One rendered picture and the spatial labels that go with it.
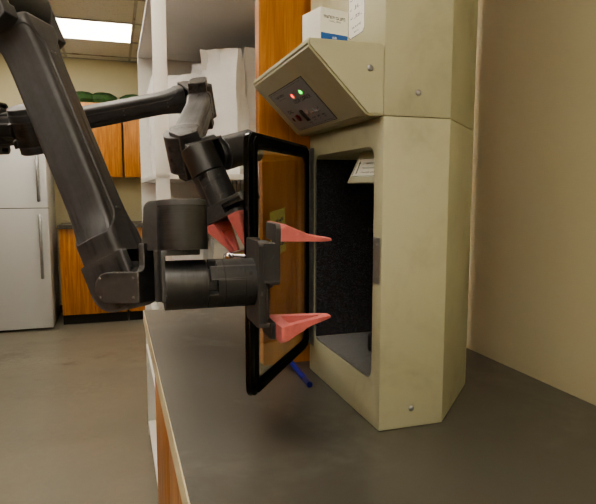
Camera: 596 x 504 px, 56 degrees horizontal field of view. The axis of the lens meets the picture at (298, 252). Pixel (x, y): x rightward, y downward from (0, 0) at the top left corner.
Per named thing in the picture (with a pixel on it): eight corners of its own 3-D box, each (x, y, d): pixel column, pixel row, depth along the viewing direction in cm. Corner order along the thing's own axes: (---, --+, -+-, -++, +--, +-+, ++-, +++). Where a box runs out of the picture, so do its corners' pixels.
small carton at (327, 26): (328, 59, 89) (329, 20, 88) (347, 53, 84) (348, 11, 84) (302, 55, 86) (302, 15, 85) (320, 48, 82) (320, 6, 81)
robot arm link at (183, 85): (204, 112, 145) (197, 72, 140) (220, 123, 134) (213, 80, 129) (19, 150, 130) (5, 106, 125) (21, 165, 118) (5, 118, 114)
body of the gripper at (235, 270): (274, 241, 64) (209, 242, 62) (274, 328, 65) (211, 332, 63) (260, 236, 70) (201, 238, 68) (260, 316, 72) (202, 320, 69)
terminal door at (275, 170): (308, 346, 113) (308, 146, 109) (250, 399, 84) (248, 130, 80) (304, 346, 114) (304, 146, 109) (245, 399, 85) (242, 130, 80)
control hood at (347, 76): (309, 136, 110) (309, 84, 109) (384, 115, 80) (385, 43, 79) (252, 134, 107) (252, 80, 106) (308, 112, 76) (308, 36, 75)
